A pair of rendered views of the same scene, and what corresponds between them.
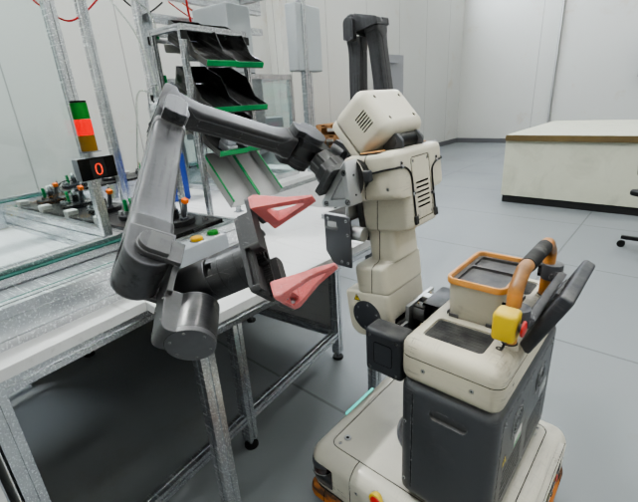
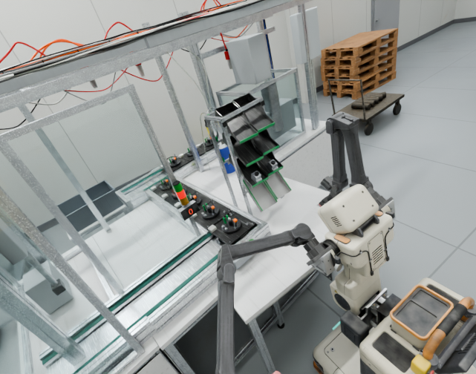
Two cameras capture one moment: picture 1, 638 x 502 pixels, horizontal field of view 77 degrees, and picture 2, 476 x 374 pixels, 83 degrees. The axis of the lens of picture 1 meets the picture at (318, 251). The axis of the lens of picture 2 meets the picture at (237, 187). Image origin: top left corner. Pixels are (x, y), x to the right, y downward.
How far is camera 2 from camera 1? 0.82 m
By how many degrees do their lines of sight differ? 24
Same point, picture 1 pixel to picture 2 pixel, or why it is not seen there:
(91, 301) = (197, 293)
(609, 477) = not seen: outside the picture
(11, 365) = (173, 335)
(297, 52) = (300, 51)
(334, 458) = (324, 361)
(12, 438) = (177, 357)
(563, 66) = not seen: outside the picture
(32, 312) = (176, 306)
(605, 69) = not seen: outside the picture
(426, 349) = (371, 358)
